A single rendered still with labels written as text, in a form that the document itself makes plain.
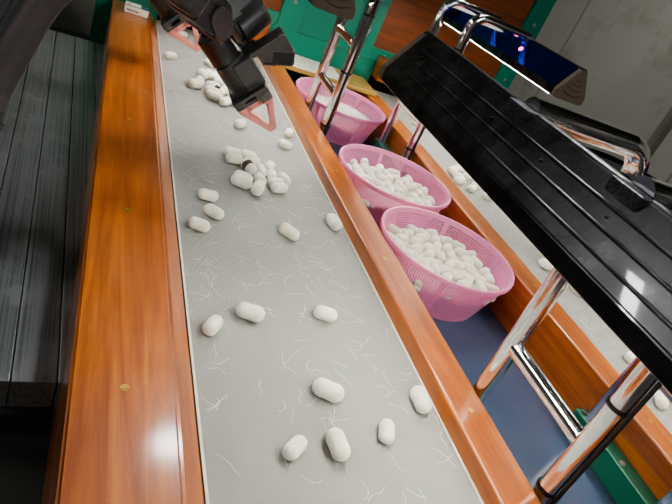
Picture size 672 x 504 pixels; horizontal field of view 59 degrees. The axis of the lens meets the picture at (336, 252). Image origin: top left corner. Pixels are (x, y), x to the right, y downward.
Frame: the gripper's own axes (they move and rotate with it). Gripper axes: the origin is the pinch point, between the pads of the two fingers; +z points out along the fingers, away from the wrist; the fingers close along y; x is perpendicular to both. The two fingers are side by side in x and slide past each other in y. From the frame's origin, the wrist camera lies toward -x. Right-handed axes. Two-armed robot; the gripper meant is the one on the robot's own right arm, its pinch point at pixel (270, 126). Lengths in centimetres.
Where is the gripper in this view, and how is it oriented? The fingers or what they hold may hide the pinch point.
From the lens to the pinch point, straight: 113.9
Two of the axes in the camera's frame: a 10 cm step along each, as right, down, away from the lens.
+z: 4.3, 6.5, 6.2
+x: -8.6, 5.0, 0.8
